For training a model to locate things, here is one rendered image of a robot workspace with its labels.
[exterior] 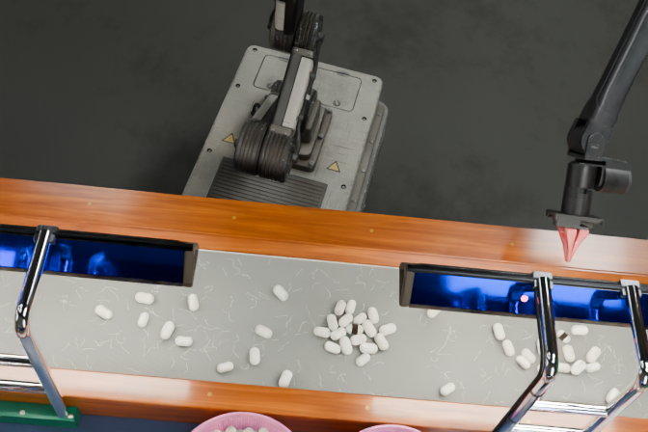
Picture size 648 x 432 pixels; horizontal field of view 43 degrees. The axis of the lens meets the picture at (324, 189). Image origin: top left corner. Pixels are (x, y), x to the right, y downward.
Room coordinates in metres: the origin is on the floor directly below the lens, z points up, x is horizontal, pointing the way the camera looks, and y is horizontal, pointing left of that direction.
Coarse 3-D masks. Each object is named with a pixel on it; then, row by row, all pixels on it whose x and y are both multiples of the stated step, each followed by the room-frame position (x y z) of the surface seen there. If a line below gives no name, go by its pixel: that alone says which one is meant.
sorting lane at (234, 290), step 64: (256, 256) 0.87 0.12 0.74; (0, 320) 0.64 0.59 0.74; (64, 320) 0.66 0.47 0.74; (128, 320) 0.68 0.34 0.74; (192, 320) 0.70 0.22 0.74; (256, 320) 0.73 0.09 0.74; (320, 320) 0.75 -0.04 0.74; (384, 320) 0.77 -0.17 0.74; (448, 320) 0.80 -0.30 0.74; (512, 320) 0.82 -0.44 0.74; (256, 384) 0.59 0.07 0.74; (320, 384) 0.61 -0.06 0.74; (384, 384) 0.64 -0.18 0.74; (512, 384) 0.68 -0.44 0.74; (576, 384) 0.70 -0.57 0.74
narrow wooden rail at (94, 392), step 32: (64, 384) 0.52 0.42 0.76; (96, 384) 0.53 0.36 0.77; (128, 384) 0.54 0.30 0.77; (160, 384) 0.55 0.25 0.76; (192, 384) 0.56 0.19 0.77; (224, 384) 0.57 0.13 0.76; (128, 416) 0.51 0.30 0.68; (160, 416) 0.51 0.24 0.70; (192, 416) 0.52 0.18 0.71; (288, 416) 0.53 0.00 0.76; (320, 416) 0.54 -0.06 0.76; (352, 416) 0.55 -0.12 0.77; (384, 416) 0.56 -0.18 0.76; (416, 416) 0.57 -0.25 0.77; (448, 416) 0.58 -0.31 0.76; (480, 416) 0.59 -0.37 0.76; (544, 416) 0.62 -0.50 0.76; (576, 416) 0.63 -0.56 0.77
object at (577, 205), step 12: (564, 192) 1.03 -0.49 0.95; (576, 192) 1.01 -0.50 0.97; (588, 192) 1.02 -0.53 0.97; (564, 204) 1.00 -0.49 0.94; (576, 204) 0.99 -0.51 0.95; (588, 204) 1.00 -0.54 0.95; (552, 216) 1.00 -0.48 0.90; (564, 216) 0.97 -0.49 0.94; (576, 216) 0.97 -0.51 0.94; (588, 216) 0.99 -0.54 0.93
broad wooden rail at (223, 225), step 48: (0, 192) 0.91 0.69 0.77; (48, 192) 0.93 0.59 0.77; (96, 192) 0.95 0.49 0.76; (144, 192) 0.97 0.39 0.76; (192, 240) 0.88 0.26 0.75; (240, 240) 0.90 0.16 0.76; (288, 240) 0.91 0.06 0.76; (336, 240) 0.93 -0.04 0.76; (384, 240) 0.95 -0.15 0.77; (432, 240) 0.97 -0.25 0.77; (480, 240) 0.99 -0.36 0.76; (528, 240) 1.01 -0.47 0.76; (624, 240) 1.06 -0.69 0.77
